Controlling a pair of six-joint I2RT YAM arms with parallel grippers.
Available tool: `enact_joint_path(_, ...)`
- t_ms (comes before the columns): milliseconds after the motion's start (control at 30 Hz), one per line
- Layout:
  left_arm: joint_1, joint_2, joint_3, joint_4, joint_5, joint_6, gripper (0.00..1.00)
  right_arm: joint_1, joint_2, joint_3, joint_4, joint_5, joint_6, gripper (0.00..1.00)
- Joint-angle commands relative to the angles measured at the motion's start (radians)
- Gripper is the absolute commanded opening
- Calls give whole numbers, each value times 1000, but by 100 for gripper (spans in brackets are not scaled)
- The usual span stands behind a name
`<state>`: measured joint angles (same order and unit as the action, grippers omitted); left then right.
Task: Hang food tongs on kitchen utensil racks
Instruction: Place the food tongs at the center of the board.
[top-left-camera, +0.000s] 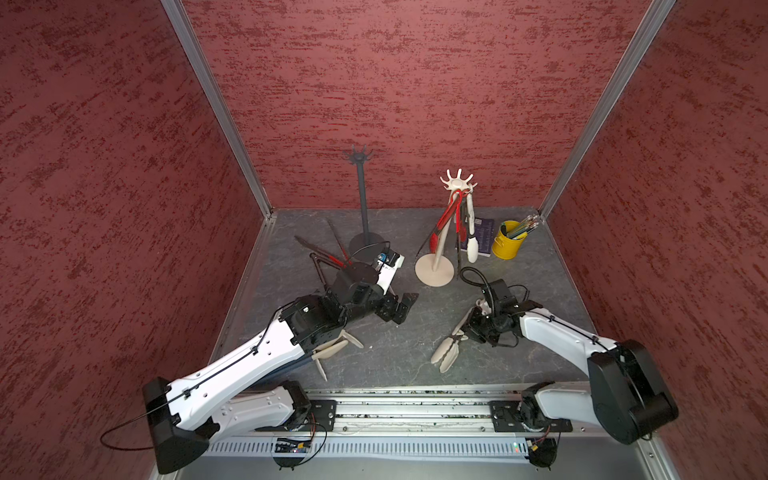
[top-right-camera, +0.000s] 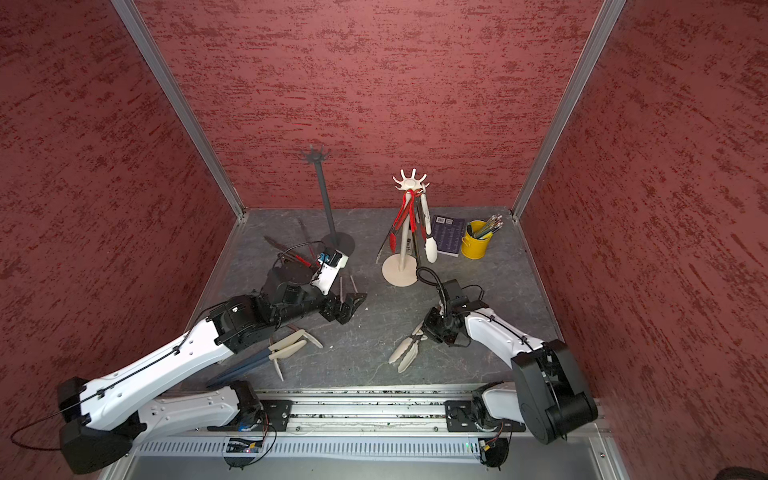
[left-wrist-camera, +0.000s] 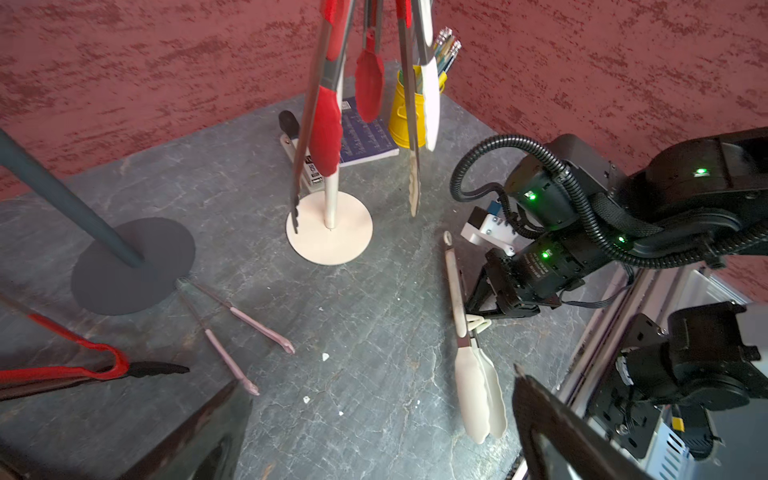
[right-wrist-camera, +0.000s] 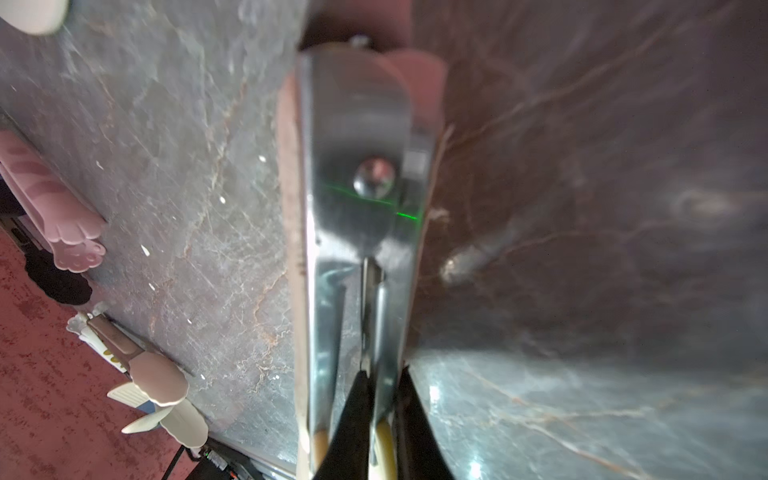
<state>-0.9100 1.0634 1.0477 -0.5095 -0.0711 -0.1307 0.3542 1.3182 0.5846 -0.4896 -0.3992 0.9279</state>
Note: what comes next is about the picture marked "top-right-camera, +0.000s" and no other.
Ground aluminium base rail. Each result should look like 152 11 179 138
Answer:
98 383 613 480

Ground dark grey utensil rack stand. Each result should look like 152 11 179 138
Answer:
304 146 355 256

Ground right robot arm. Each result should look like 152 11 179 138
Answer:
416 267 598 444

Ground small red silicone tongs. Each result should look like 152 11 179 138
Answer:
387 190 421 253

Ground yellow metal pencil bucket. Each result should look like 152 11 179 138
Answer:
460 220 493 260

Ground aluminium corner post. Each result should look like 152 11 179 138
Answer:
511 0 626 223
111 0 246 222

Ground cream utensil rack stand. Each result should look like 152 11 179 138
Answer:
382 169 427 287

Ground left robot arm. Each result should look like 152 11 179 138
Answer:
57 266 366 475

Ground bundle of pencils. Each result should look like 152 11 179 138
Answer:
471 214 503 240

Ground cream blue handled tongs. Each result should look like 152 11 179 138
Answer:
206 329 324 390

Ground pink handled tweezers tongs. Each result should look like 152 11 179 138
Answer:
338 273 359 301

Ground purple book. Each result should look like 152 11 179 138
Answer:
432 215 467 257

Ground red looped long steel tongs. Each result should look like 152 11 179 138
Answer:
376 189 427 262

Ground aluminium corner post right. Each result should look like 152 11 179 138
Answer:
511 0 626 223

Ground scalloped steel serving tongs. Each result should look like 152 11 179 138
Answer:
388 322 428 374

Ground aluminium corner post left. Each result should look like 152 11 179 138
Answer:
111 0 246 222

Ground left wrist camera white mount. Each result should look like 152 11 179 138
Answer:
310 249 349 295

